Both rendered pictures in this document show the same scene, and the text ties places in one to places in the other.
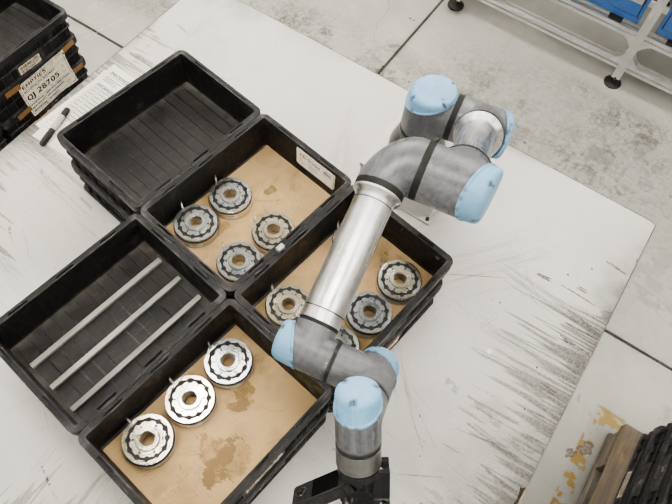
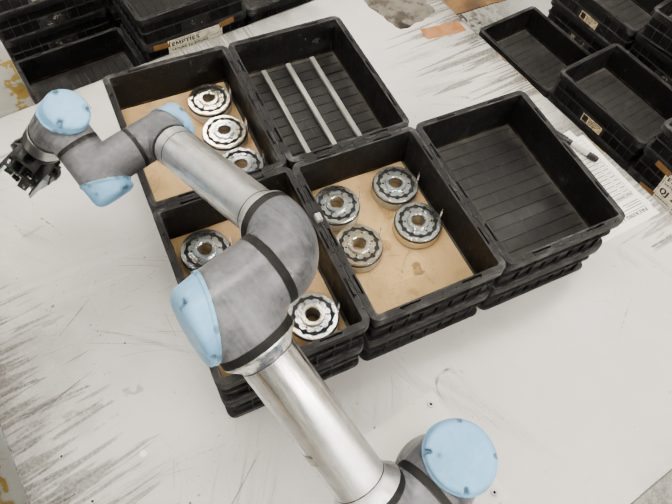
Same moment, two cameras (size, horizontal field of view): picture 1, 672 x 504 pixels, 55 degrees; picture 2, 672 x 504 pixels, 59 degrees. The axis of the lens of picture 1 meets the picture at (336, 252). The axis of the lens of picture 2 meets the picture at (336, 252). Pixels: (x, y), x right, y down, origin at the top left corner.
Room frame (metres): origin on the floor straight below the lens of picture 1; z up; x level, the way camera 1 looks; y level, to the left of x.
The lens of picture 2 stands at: (0.96, -0.46, 1.93)
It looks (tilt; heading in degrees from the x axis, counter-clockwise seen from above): 60 degrees down; 114
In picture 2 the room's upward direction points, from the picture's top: 6 degrees clockwise
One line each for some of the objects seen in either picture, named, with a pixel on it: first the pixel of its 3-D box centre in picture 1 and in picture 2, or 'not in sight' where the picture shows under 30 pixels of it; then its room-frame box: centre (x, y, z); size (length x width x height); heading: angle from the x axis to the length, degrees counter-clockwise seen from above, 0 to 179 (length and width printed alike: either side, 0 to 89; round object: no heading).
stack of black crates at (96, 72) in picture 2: not in sight; (91, 91); (-0.56, 0.56, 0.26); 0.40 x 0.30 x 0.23; 62
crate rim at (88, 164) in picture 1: (161, 125); (515, 172); (0.96, 0.46, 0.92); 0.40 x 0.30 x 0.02; 144
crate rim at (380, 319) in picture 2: (248, 198); (394, 217); (0.78, 0.21, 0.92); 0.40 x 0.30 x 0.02; 144
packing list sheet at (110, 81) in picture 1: (99, 113); (587, 184); (1.14, 0.72, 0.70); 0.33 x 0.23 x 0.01; 152
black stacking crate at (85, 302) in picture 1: (115, 325); (315, 101); (0.46, 0.45, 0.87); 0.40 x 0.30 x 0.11; 144
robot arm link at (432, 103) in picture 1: (431, 107); (451, 464); (1.08, -0.19, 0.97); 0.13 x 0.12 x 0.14; 73
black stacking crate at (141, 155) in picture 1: (165, 138); (508, 186); (0.96, 0.46, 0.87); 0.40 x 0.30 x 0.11; 144
